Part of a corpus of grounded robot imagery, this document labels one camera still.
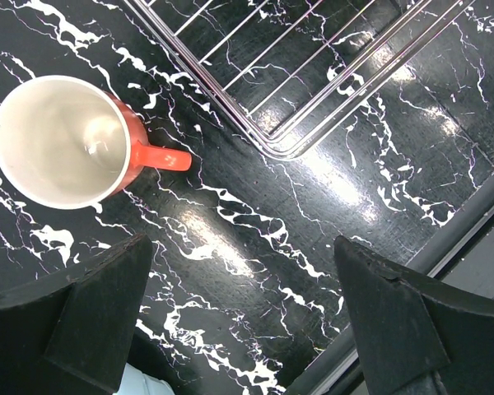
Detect black marble pattern mat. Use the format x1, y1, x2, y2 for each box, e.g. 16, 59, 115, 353
0, 1, 494, 394

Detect light blue headphones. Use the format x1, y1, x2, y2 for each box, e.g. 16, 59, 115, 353
114, 364, 175, 395

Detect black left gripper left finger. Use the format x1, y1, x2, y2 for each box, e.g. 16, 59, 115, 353
0, 234, 152, 394

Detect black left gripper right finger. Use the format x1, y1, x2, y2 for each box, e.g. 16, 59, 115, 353
333, 236, 494, 394

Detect metal wire dish rack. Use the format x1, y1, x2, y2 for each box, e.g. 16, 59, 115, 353
128, 1, 469, 160

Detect orange ceramic mug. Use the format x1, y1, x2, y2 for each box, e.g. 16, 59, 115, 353
0, 75, 192, 210

